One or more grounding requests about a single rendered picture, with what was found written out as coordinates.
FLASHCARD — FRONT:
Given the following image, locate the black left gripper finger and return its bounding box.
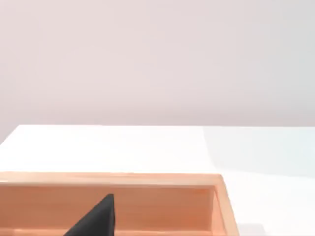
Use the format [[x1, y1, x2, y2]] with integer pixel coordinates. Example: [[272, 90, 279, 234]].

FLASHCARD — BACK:
[[63, 193, 116, 236]]

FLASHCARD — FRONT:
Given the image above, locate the shallow salmon-coloured box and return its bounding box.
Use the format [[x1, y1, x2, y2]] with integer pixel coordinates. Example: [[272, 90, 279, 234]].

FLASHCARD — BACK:
[[0, 171, 240, 236]]

